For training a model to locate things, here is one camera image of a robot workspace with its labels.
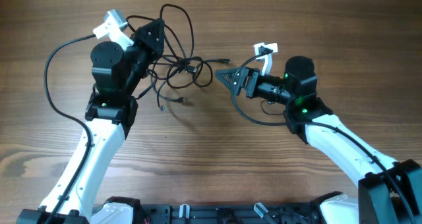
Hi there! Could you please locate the right camera black cable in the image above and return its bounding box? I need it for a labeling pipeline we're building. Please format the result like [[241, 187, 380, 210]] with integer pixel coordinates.
[[229, 47, 418, 224]]

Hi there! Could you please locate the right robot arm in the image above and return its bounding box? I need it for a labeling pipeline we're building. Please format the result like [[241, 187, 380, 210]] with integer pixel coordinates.
[[216, 56, 421, 223]]

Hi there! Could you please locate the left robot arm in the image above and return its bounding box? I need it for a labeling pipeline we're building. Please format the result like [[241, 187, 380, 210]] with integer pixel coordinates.
[[17, 17, 165, 223]]

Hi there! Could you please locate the black base frame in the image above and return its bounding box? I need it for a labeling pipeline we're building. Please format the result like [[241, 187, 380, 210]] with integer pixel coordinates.
[[94, 194, 360, 224]]

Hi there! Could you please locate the black USB cable bundle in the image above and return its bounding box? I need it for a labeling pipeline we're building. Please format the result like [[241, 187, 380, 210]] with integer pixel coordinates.
[[125, 3, 231, 112]]

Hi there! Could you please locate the left camera black cable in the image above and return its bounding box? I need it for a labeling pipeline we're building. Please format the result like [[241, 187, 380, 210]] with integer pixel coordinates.
[[44, 34, 97, 224]]

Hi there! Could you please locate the camera black cable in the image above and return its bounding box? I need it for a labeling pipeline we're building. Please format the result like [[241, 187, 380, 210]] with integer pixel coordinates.
[[44, 34, 97, 224], [229, 47, 418, 224]]

